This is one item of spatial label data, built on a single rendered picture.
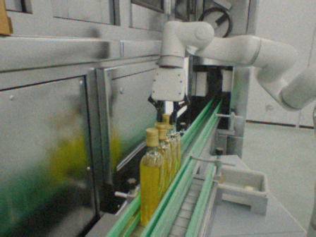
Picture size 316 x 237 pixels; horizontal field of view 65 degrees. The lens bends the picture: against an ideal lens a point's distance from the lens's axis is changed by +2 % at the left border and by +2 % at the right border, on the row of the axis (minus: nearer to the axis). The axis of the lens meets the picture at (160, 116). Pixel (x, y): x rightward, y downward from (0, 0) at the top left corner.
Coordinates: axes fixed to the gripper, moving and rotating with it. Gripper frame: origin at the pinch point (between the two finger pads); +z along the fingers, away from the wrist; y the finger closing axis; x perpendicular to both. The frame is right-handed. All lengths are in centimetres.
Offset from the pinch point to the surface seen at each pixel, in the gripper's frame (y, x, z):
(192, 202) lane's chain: 9.1, 7.5, 27.2
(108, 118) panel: -12.3, -13.5, 1.2
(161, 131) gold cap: 0.9, -6.6, 3.7
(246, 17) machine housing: 17, 90, -62
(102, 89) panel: -13.4, -15.9, -6.6
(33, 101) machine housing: -16.4, -34.8, -2.4
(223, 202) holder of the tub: 17.8, 29.6, 33.1
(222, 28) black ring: 3, 89, -55
